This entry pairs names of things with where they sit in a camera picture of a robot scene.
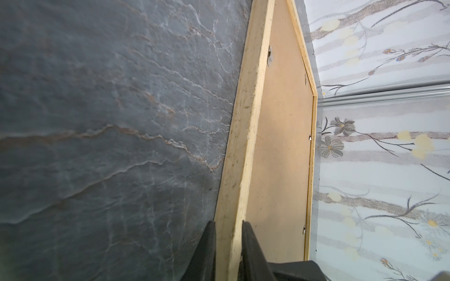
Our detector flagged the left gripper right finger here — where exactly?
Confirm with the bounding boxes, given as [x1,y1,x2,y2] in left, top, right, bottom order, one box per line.
[239,221,327,281]

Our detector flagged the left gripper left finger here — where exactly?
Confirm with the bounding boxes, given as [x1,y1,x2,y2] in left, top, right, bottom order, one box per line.
[181,221,216,281]

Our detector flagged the brown frame backing board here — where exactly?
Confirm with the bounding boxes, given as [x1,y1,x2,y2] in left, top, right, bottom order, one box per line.
[246,1,317,263]

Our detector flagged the wooden picture frame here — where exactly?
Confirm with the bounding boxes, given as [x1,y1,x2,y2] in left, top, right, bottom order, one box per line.
[214,1,318,281]

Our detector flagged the metal turn button clip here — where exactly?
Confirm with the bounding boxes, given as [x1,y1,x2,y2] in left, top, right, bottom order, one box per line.
[267,46,274,67]

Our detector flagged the right corner aluminium post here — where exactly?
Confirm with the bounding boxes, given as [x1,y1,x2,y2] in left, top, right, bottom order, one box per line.
[320,83,450,107]

